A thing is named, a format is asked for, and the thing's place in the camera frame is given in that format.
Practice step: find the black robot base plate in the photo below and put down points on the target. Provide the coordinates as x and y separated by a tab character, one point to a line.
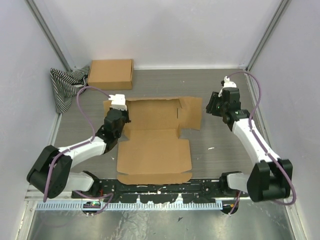
196	190

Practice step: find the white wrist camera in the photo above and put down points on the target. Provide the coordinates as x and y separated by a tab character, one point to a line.
226	83
118	102

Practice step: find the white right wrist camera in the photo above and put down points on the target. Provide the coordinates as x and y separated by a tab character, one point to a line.
226	83

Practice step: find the aluminium front frame rail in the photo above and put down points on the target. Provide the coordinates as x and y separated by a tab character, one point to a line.
259	189

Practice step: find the slotted aluminium cable duct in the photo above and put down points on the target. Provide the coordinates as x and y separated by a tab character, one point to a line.
74	205

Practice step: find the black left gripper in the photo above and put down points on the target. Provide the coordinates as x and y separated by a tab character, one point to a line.
126	113

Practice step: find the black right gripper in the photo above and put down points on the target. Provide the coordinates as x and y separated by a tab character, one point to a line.
211	107

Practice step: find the brown cardboard box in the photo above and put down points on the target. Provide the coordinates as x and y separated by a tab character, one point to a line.
111	74
154	153

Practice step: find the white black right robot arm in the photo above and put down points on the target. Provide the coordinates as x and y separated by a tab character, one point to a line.
260	155

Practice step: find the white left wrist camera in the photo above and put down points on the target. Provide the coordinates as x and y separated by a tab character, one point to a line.
118	102

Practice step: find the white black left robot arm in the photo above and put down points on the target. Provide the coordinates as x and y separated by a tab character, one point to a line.
51	173

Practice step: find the closed brown cardboard box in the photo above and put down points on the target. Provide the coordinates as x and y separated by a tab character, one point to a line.
111	74

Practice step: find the striped black white cloth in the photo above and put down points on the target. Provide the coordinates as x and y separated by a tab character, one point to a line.
66	85

